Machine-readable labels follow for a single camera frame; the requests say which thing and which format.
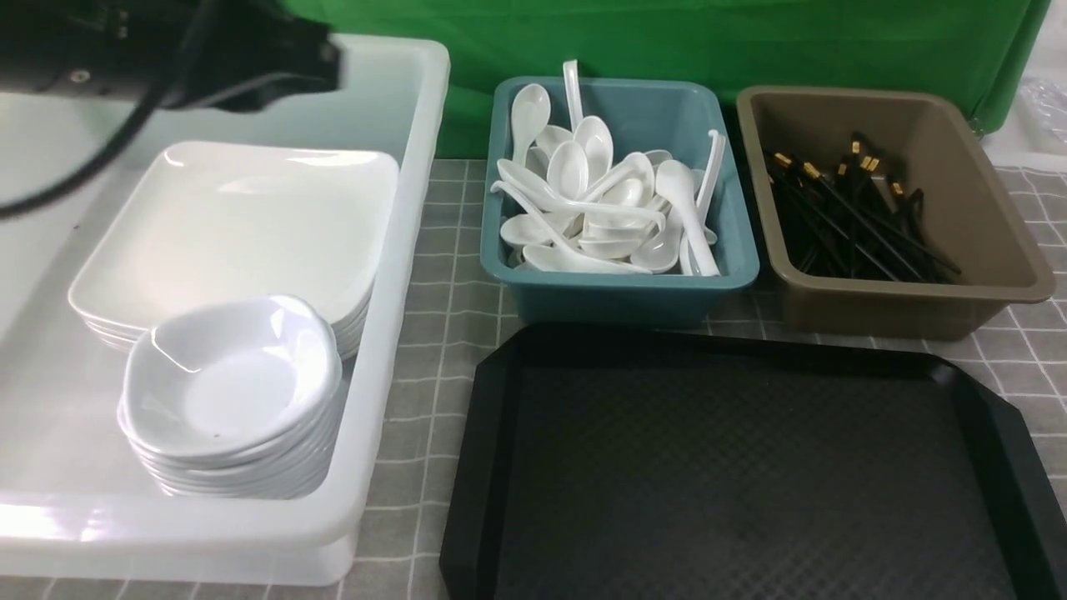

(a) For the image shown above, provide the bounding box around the stack of white plates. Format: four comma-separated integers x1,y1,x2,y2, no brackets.
68,280,373,358

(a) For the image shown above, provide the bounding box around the white ceramic spoon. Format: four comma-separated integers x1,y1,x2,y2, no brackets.
655,159,721,277
519,244,653,277
546,141,589,201
510,83,550,165

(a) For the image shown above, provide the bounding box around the stack of white bowls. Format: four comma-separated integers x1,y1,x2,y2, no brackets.
118,356,344,500

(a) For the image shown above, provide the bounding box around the brown plastic chopstick bin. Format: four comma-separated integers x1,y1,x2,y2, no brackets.
737,85,1056,340

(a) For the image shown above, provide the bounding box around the large white plastic bin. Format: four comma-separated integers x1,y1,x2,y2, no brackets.
1,35,450,586

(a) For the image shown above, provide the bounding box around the grey checked tablecloth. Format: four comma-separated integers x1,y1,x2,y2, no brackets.
3,160,1064,599

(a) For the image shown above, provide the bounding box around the top stacked white square plate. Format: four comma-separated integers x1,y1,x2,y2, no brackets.
68,141,400,329

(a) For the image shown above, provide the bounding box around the black plastic tray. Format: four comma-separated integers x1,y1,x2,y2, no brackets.
437,323,1066,599

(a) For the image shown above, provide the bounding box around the top stacked white bowl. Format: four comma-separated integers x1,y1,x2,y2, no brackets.
118,295,343,460

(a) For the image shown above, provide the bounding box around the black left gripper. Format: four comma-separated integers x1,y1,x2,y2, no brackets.
168,1,343,113

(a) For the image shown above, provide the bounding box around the pile of black chopsticks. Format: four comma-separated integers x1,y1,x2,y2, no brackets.
763,132,964,284

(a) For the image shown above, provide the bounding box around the green backdrop cloth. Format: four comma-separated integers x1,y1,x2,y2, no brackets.
287,1,1049,159

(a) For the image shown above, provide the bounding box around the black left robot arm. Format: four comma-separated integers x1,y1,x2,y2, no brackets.
1,1,343,113

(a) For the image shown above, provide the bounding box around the black cable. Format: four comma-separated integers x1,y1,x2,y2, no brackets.
0,0,218,219

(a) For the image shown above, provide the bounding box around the teal plastic spoon bin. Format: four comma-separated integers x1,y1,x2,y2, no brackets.
480,78,761,330

